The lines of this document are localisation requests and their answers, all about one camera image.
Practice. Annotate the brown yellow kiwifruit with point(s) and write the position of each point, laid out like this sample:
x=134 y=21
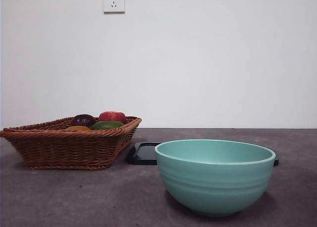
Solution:
x=78 y=128

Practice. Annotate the teal ribbed bowl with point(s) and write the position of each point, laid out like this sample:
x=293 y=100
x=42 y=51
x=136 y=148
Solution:
x=215 y=185

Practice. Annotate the red apple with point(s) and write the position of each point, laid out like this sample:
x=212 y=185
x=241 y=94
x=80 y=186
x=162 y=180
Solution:
x=111 y=116

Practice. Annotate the black rectangular tray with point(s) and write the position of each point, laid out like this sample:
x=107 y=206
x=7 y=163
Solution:
x=143 y=155

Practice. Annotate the green fruit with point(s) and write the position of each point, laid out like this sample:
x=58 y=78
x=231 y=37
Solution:
x=106 y=125

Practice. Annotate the dark purple fruit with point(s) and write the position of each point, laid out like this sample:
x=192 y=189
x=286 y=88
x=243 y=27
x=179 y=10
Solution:
x=83 y=119

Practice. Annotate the brown wicker basket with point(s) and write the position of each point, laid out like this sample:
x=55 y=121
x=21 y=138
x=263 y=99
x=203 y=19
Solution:
x=67 y=147

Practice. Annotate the white wall power socket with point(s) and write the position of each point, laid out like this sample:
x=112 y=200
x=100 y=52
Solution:
x=119 y=4

